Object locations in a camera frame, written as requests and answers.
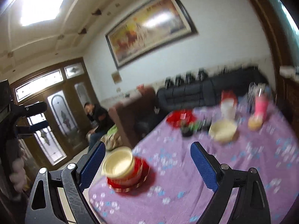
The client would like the purple floral tablecloth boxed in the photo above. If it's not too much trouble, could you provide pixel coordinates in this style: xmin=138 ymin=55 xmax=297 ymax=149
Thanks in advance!
xmin=89 ymin=103 xmax=298 ymax=223

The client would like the pink gloved left hand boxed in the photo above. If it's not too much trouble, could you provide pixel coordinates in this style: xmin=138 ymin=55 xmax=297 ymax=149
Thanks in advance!
xmin=7 ymin=139 xmax=32 ymax=201

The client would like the seated man in black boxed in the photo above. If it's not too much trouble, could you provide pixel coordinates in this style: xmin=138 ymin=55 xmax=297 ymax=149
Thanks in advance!
xmin=84 ymin=102 xmax=115 ymax=151

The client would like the red plate at table edge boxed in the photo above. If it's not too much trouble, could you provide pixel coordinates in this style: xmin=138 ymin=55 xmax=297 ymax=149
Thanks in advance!
xmin=107 ymin=157 xmax=150 ymax=193

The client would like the black leather sofa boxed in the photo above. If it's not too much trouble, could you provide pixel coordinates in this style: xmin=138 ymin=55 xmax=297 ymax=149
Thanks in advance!
xmin=134 ymin=66 xmax=268 ymax=137

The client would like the dark mug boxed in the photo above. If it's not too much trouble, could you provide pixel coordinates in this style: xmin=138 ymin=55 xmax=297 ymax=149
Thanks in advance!
xmin=180 ymin=121 xmax=193 ymax=138

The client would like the green packet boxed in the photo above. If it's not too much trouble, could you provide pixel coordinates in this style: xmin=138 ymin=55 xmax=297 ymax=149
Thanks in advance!
xmin=190 ymin=120 xmax=204 ymax=132

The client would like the red gold-rimmed flower plate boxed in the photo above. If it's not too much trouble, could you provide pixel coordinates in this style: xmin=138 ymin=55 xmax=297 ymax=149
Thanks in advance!
xmin=107 ymin=157 xmax=144 ymax=187

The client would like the wooden glass door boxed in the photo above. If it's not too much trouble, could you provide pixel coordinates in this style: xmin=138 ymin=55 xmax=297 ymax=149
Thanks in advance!
xmin=11 ymin=58 xmax=98 ymax=170

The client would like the brown armchair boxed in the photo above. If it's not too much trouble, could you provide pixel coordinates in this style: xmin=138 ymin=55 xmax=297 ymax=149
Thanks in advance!
xmin=108 ymin=86 xmax=157 ymax=149

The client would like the pink sleeved bottle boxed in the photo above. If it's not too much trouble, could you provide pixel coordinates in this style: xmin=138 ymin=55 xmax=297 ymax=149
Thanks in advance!
xmin=254 ymin=88 xmax=269 ymax=121

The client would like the framed horse painting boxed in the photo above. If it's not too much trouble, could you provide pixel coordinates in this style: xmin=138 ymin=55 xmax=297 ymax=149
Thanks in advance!
xmin=105 ymin=0 xmax=198 ymax=69

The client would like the white plastic jar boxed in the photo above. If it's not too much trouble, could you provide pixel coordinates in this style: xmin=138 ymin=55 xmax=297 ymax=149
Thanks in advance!
xmin=221 ymin=98 xmax=236 ymax=120

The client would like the bagged snack bowl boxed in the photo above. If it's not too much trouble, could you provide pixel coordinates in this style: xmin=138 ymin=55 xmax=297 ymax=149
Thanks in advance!
xmin=247 ymin=115 xmax=263 ymax=131

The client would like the far red plate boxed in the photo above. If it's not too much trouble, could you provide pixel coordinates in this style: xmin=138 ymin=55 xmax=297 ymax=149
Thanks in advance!
xmin=166 ymin=109 xmax=197 ymax=128

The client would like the cream plastic bowl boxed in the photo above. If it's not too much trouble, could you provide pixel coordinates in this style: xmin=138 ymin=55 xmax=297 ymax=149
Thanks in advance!
xmin=209 ymin=119 xmax=237 ymax=143
xmin=101 ymin=147 xmax=135 ymax=179

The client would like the small wall plaque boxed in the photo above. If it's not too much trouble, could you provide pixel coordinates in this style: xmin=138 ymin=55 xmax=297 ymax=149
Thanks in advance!
xmin=111 ymin=71 xmax=122 ymax=84

